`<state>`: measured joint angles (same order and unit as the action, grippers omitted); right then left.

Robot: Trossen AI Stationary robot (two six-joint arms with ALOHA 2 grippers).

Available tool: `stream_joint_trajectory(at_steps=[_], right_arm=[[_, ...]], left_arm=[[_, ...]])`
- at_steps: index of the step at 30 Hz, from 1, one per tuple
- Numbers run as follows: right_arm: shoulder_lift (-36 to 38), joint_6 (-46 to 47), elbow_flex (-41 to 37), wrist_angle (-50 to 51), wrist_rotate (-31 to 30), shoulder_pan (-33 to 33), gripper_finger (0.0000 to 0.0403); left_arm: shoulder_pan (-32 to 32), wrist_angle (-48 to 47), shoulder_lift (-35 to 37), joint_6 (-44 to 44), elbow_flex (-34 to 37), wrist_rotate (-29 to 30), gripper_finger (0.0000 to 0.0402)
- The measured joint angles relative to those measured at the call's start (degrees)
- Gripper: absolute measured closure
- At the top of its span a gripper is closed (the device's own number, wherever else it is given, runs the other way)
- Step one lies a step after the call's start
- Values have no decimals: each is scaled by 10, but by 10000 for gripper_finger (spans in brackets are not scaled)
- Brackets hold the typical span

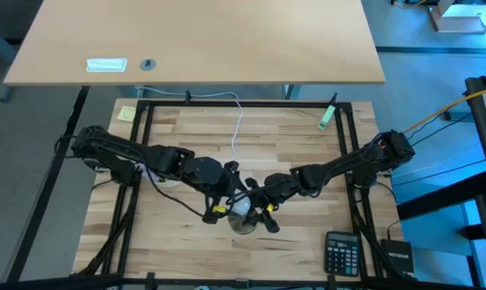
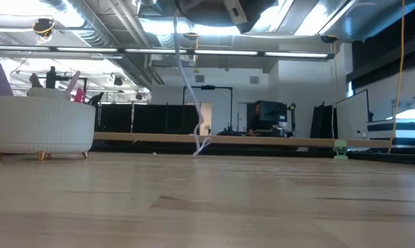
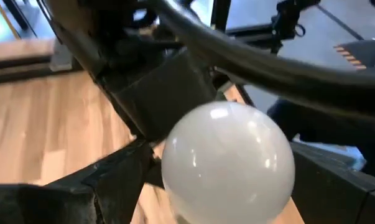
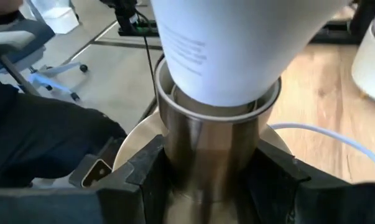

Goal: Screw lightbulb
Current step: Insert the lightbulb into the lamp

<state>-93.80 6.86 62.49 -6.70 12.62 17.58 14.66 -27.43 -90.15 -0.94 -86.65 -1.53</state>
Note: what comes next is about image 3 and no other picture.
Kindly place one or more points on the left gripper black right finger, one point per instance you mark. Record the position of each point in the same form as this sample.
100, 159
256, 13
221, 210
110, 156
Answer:
336, 196

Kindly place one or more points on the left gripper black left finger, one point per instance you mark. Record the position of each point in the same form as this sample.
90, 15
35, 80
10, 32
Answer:
81, 202

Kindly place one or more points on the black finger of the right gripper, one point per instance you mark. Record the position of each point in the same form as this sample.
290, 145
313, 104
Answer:
168, 93

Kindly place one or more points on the white frosted lightbulb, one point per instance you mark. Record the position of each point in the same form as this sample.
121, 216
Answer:
227, 161

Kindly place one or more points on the beige office desk with grommet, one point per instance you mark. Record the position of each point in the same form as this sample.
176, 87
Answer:
19, 49

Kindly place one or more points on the dark object with orange stripes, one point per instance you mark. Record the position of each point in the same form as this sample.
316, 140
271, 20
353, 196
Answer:
367, 53

